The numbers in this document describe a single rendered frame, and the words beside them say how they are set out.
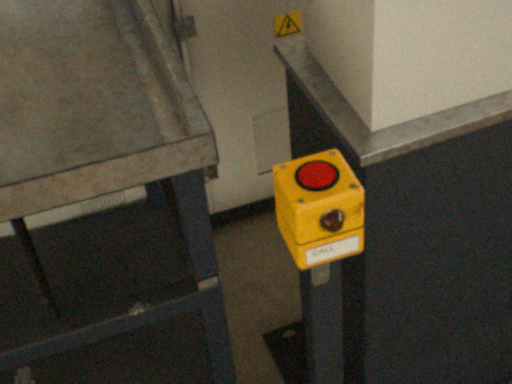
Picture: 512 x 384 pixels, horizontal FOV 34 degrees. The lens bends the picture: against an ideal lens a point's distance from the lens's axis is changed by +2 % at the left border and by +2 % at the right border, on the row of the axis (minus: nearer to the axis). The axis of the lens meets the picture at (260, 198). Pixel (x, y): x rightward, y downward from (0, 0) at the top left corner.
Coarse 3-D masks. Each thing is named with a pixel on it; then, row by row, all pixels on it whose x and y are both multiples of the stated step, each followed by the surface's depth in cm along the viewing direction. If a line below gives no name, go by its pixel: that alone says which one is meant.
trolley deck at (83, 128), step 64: (0, 0) 134; (64, 0) 133; (0, 64) 121; (64, 64) 120; (128, 64) 119; (0, 128) 110; (64, 128) 109; (128, 128) 108; (192, 128) 107; (0, 192) 102; (64, 192) 105
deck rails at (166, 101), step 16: (112, 0) 131; (128, 0) 131; (128, 16) 128; (144, 16) 115; (128, 32) 124; (144, 32) 121; (128, 48) 121; (144, 48) 121; (160, 48) 108; (144, 64) 118; (160, 64) 113; (144, 80) 115; (160, 80) 115; (176, 80) 103; (160, 96) 112; (176, 96) 106; (160, 112) 109; (176, 112) 109; (160, 128) 107; (176, 128) 107
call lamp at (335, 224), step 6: (330, 210) 88; (336, 210) 89; (342, 210) 89; (324, 216) 88; (330, 216) 88; (336, 216) 88; (342, 216) 89; (318, 222) 89; (324, 222) 88; (330, 222) 88; (336, 222) 88; (342, 222) 89; (324, 228) 89; (330, 228) 88; (336, 228) 89
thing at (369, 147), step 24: (288, 48) 136; (312, 72) 131; (312, 96) 126; (336, 96) 125; (504, 96) 122; (336, 120) 121; (360, 120) 121; (432, 120) 119; (456, 120) 119; (480, 120) 119; (504, 120) 121; (360, 144) 117; (384, 144) 116; (408, 144) 117; (432, 144) 119
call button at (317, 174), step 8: (304, 168) 90; (312, 168) 90; (320, 168) 90; (328, 168) 90; (304, 176) 89; (312, 176) 89; (320, 176) 89; (328, 176) 89; (312, 184) 89; (320, 184) 89
